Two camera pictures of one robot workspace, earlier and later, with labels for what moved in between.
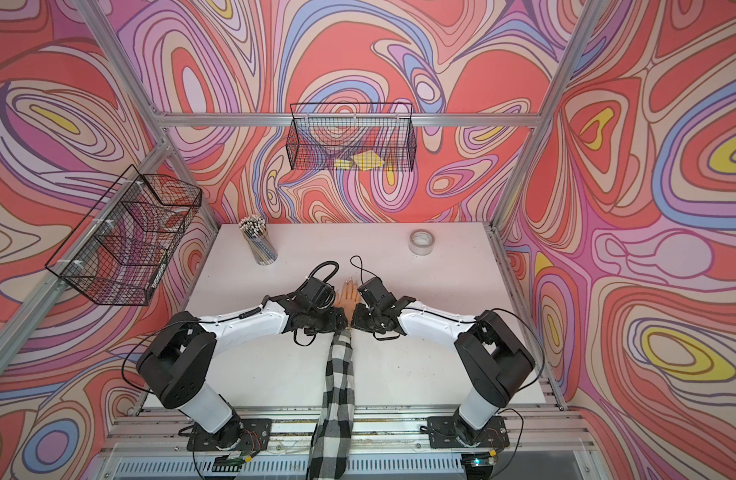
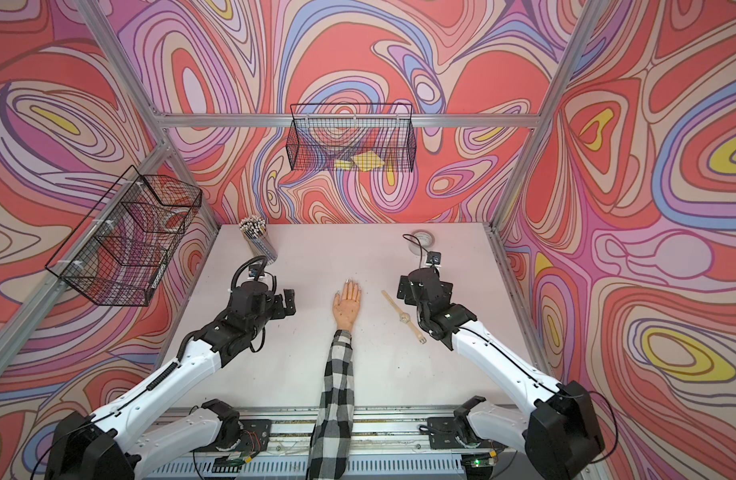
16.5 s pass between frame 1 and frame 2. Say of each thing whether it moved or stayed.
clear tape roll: stayed
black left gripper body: moved
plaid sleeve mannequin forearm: stayed
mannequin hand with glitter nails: stayed
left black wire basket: stayed
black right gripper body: moved
